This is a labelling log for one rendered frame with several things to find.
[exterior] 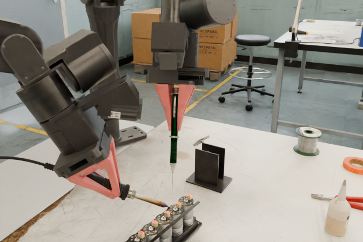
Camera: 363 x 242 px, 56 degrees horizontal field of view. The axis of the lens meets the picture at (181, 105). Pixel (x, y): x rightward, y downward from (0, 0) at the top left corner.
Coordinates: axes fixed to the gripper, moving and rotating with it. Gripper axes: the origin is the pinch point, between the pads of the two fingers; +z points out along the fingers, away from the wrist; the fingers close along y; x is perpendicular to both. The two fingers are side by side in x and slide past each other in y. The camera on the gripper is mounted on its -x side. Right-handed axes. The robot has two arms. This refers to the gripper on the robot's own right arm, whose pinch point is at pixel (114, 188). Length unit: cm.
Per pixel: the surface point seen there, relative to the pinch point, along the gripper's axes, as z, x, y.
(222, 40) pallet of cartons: 74, -70, 331
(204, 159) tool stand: 11.6, -12.9, 14.8
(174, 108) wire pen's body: -5.0, -13.5, 4.7
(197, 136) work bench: 17.7, -12.5, 37.3
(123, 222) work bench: 9.5, 4.2, 4.9
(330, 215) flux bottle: 22.2, -27.8, -1.5
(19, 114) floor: 25, 131, 252
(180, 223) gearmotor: 10.0, -6.0, -1.5
